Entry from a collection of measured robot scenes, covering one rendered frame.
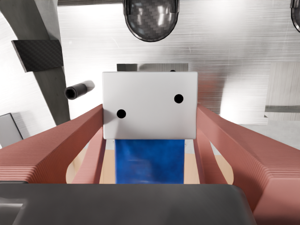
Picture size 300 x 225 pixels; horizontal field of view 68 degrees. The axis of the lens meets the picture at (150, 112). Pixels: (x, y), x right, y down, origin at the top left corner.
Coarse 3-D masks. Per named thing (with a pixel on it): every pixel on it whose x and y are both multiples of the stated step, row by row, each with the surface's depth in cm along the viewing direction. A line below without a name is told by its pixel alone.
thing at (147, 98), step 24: (120, 72) 11; (144, 72) 11; (168, 72) 11; (192, 72) 11; (120, 96) 12; (144, 96) 12; (168, 96) 12; (192, 96) 12; (120, 120) 12; (144, 120) 12; (168, 120) 12; (192, 120) 12; (120, 144) 13; (144, 144) 13; (168, 144) 13; (120, 168) 13; (144, 168) 13; (168, 168) 13
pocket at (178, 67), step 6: (120, 66) 18; (126, 66) 19; (132, 66) 19; (138, 66) 19; (144, 66) 19; (150, 66) 19; (156, 66) 19; (162, 66) 19; (168, 66) 19; (174, 66) 19; (180, 66) 18; (186, 66) 18
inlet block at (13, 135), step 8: (0, 120) 22; (8, 120) 23; (0, 128) 22; (8, 128) 22; (16, 128) 23; (0, 136) 21; (8, 136) 22; (16, 136) 23; (0, 144) 21; (8, 144) 22
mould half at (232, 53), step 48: (96, 0) 16; (192, 0) 15; (240, 0) 14; (288, 0) 14; (96, 48) 16; (144, 48) 16; (192, 48) 15; (240, 48) 15; (288, 48) 15; (96, 96) 17; (240, 96) 16
